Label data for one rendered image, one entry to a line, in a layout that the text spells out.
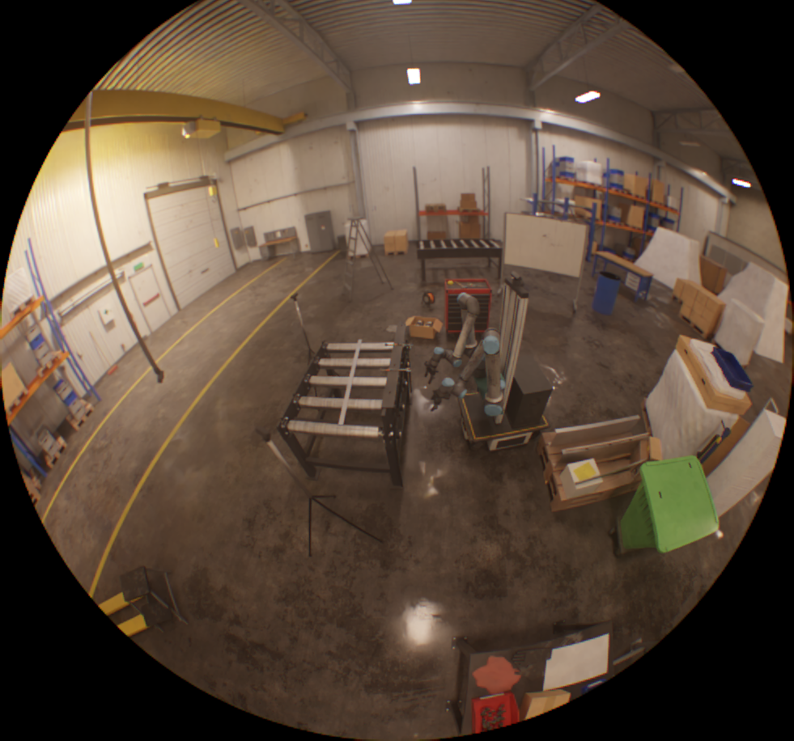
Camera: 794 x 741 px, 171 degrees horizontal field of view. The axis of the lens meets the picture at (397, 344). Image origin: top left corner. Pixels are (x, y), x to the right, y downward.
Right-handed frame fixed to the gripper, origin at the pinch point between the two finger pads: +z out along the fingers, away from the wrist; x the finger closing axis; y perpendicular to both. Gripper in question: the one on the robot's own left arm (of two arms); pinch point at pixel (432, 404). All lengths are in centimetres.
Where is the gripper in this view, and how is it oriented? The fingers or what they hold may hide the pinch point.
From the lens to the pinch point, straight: 242.6
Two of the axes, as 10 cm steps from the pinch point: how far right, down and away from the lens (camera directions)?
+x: -1.1, 6.5, -7.5
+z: -3.1, 6.9, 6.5
